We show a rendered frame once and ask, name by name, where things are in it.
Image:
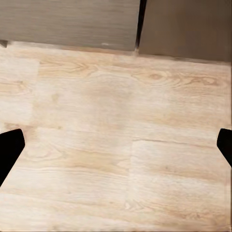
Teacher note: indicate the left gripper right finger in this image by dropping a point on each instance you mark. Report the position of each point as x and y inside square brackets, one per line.
[224, 143]

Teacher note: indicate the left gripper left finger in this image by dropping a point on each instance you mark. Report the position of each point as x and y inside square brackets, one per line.
[12, 144]

